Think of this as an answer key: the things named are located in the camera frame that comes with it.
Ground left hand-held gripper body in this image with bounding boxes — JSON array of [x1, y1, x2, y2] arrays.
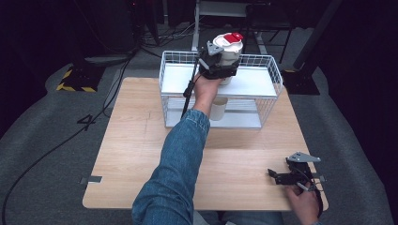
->
[[198, 40, 226, 80]]

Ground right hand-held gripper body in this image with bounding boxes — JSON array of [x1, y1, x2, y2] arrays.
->
[[284, 151, 322, 188]]

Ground white cup with red lid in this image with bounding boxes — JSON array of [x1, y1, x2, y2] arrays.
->
[[212, 32, 245, 86]]

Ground white wire shelf rack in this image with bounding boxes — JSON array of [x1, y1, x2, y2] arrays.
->
[[158, 50, 284, 130]]

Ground small white cup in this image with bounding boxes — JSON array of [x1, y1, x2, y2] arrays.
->
[[208, 97, 229, 122]]

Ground person's left hand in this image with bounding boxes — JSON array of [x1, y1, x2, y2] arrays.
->
[[191, 74, 224, 115]]

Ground person's right hand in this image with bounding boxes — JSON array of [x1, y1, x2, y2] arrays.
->
[[283, 184, 321, 225]]

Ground person's legs in jeans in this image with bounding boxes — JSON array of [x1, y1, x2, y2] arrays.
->
[[192, 210, 284, 225]]

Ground black slanted stand with base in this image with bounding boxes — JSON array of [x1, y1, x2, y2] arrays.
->
[[281, 0, 343, 97]]

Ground yellow black striped stand base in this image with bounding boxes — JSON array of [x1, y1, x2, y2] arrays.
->
[[55, 63, 106, 94]]

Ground black right gripper strap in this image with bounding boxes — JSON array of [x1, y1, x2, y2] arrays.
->
[[314, 187, 324, 218]]

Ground white metal desk frame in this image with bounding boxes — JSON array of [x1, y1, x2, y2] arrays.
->
[[191, 0, 270, 56]]

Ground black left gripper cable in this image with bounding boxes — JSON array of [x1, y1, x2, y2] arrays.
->
[[180, 55, 202, 119]]

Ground bundle of floor cables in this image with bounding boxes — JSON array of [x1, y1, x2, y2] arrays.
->
[[137, 21, 195, 52]]

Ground black chair frame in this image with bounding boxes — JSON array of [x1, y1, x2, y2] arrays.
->
[[234, 4, 296, 65]]

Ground long black floor cable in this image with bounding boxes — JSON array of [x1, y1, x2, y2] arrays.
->
[[1, 52, 139, 225]]

